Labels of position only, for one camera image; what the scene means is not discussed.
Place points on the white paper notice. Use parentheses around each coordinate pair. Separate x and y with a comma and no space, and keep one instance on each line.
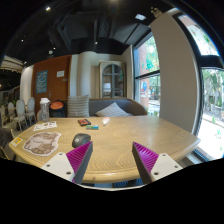
(60,73)

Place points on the black box with orange print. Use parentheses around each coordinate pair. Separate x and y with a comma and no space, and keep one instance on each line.
(84,122)

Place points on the grey curved sofa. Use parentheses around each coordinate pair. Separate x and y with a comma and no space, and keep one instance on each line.
(133,107)

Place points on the white sticker sheet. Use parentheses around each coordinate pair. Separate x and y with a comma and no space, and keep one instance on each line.
(45,126)

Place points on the grey tufted armchair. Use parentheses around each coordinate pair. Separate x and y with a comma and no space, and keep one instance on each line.
(4,138)

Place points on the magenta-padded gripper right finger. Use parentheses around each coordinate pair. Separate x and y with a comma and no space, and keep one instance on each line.
(160,165)

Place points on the large black-framed window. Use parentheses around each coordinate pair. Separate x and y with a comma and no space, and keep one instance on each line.
(211,100)

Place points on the striped grey cushion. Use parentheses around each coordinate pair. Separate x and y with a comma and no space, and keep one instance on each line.
(111,111)

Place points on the black bag with orange top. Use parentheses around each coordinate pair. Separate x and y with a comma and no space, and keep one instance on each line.
(57,109)

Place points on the small green pack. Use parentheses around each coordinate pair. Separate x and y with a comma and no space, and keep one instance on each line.
(92,127)

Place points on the blue poster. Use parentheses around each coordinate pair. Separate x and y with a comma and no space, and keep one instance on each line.
(41,82)

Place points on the black computer mouse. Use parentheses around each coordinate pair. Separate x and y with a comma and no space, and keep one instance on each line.
(81,140)

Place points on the cabinet with arched glass door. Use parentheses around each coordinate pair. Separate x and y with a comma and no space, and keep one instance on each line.
(112,80)

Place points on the striped square cushion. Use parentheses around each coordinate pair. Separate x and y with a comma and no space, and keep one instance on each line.
(78,106)

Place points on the yellow square sticker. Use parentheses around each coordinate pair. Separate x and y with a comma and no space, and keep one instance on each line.
(16,141)

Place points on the small clear-wrapped tube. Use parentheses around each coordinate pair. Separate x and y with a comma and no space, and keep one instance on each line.
(106,121)

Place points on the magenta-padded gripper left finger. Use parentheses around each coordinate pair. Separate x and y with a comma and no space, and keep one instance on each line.
(63,165)

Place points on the group of white chairs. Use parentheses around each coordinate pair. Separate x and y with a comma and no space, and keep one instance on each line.
(20,111)

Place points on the brown wooden door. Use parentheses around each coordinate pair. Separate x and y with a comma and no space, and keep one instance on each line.
(56,88)

